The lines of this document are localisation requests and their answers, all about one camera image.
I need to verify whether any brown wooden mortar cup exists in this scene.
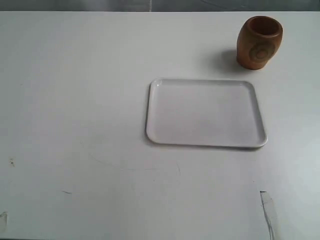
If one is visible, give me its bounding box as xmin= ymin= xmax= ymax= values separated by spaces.
xmin=236 ymin=15 xmax=283 ymax=70

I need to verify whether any white rectangular plastic tray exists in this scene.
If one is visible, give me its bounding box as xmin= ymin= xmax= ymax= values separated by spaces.
xmin=145 ymin=78 xmax=268 ymax=149

